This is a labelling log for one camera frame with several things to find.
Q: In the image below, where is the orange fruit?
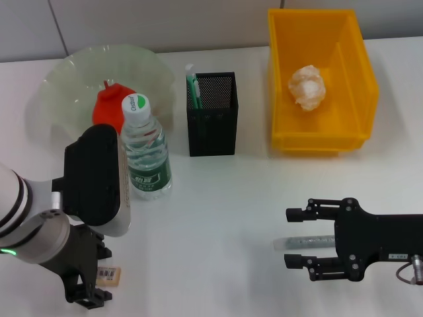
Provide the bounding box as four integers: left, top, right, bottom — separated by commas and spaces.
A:
91, 80, 138, 133

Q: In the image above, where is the black mesh pen holder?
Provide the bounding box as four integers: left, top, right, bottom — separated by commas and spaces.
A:
185, 71, 239, 157

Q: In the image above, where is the green utility knife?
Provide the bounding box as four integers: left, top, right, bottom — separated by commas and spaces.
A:
184, 63, 203, 110

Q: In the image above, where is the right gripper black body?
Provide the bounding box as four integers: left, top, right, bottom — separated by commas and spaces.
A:
333, 197, 423, 283

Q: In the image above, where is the beige eraser with barcode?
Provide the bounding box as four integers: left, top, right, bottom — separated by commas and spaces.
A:
95, 265, 122, 287

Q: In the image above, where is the wavy green glass fruit plate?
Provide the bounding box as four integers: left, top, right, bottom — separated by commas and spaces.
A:
26, 44, 176, 147

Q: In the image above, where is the grey marker pen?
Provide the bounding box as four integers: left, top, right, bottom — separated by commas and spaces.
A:
273, 234, 336, 252

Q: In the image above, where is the yellow plastic bin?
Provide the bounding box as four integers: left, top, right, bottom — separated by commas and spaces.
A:
266, 8, 380, 157

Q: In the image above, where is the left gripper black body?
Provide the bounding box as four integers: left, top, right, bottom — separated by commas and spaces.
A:
39, 224, 100, 292

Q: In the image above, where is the clear water bottle green label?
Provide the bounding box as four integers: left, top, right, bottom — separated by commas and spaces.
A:
120, 94, 173, 201

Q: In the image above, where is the white paper ball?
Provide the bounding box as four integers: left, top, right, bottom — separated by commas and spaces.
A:
287, 65, 327, 112

